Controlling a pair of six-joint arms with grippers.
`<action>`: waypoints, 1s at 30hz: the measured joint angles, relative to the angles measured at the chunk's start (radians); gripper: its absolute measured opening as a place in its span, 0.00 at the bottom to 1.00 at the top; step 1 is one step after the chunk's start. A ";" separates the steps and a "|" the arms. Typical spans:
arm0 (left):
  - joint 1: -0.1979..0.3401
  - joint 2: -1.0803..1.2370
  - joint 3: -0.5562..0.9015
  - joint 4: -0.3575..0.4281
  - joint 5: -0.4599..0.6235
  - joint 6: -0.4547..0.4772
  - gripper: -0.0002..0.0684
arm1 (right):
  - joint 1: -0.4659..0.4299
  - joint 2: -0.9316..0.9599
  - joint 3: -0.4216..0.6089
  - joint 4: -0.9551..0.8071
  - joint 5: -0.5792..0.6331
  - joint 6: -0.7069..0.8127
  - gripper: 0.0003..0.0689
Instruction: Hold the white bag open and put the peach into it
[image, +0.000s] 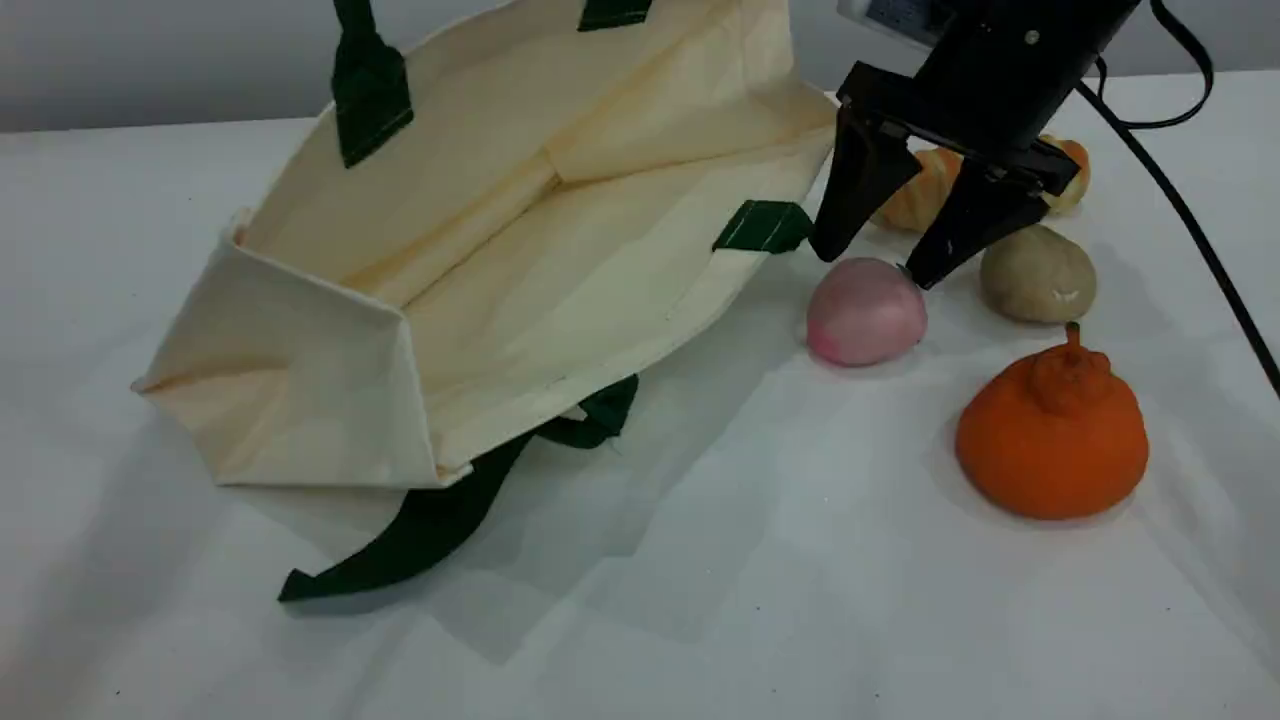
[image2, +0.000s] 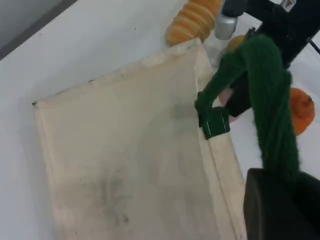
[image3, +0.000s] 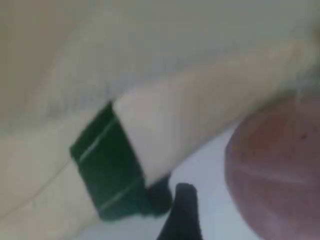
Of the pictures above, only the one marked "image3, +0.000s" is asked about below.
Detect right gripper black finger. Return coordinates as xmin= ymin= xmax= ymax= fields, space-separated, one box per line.
xmin=156 ymin=182 xmax=205 ymax=240

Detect pink peach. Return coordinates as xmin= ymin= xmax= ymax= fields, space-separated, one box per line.
xmin=223 ymin=96 xmax=320 ymax=240

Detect white canvas handbag green handles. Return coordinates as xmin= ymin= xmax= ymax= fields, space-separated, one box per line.
xmin=0 ymin=0 xmax=320 ymax=240

